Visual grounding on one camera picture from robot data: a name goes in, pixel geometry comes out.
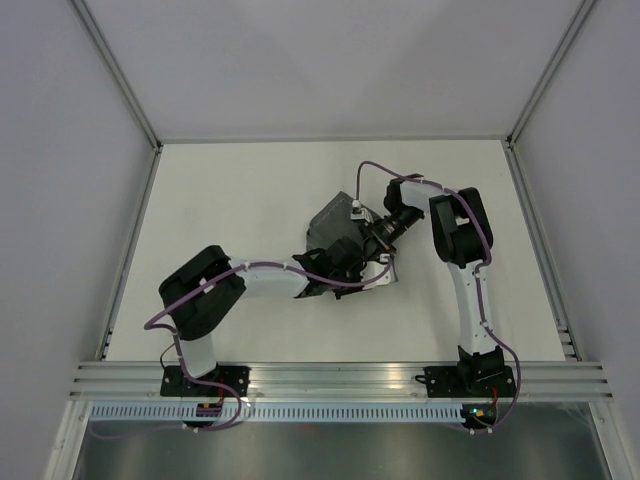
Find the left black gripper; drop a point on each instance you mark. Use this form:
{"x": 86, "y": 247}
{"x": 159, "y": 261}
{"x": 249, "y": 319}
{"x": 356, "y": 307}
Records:
{"x": 357, "y": 267}

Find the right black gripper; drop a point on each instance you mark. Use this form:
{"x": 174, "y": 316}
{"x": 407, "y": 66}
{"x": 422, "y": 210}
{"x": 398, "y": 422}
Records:
{"x": 383, "y": 240}

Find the grey cloth napkin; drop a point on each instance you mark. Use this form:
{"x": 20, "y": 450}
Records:
{"x": 332, "y": 223}

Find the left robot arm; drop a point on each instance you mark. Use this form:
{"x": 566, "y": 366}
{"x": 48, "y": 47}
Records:
{"x": 209, "y": 285}

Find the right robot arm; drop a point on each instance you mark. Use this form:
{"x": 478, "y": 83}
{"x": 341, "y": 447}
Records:
{"x": 463, "y": 240}

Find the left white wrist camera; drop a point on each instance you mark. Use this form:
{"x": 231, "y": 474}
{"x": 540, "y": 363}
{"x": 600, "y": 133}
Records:
{"x": 379, "y": 272}

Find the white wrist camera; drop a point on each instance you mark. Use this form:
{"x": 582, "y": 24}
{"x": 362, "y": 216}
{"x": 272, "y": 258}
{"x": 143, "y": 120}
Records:
{"x": 379, "y": 272}
{"x": 360, "y": 213}

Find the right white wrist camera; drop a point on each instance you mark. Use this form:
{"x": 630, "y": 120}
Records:
{"x": 360, "y": 213}

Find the white slotted cable duct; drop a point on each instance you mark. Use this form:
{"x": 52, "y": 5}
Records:
{"x": 279, "y": 412}

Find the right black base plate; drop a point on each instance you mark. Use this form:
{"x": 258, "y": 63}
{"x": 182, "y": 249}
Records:
{"x": 452, "y": 382}

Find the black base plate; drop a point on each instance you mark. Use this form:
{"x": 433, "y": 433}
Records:
{"x": 218, "y": 383}
{"x": 452, "y": 382}

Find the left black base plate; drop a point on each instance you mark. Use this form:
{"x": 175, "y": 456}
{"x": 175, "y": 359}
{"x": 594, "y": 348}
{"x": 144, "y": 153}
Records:
{"x": 218, "y": 383}

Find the aluminium front rail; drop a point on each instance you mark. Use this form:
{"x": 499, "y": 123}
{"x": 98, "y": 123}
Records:
{"x": 332, "y": 382}

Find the right aluminium frame post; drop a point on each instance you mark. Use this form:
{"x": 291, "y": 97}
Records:
{"x": 552, "y": 67}

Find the aluminium frame post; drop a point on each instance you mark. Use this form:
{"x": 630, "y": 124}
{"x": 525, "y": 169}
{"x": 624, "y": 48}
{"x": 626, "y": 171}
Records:
{"x": 552, "y": 67}
{"x": 90, "y": 25}

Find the left aluminium frame post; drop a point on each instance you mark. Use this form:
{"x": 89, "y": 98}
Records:
{"x": 90, "y": 25}

